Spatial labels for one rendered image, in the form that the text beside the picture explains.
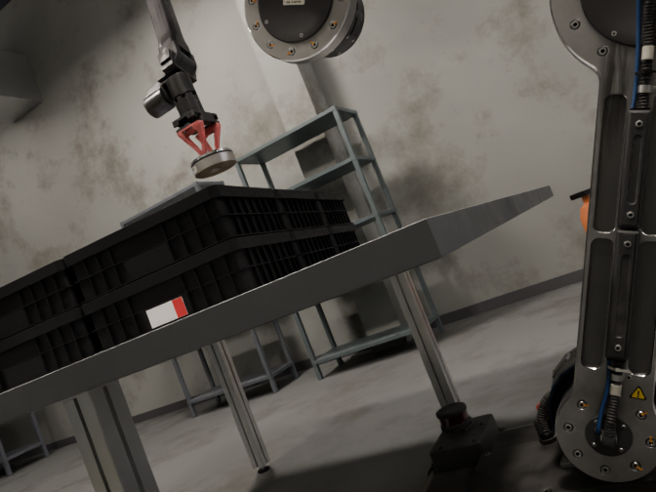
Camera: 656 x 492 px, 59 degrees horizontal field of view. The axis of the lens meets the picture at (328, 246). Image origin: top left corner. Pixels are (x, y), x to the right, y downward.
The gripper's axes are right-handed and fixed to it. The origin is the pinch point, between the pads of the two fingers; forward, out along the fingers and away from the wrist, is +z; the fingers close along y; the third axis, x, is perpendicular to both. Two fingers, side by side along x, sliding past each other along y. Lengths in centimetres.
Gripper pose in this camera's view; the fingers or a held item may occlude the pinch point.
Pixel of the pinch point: (209, 153)
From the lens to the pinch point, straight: 139.2
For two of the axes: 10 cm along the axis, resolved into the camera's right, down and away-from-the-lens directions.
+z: 4.1, 9.1, -0.6
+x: 8.3, -3.9, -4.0
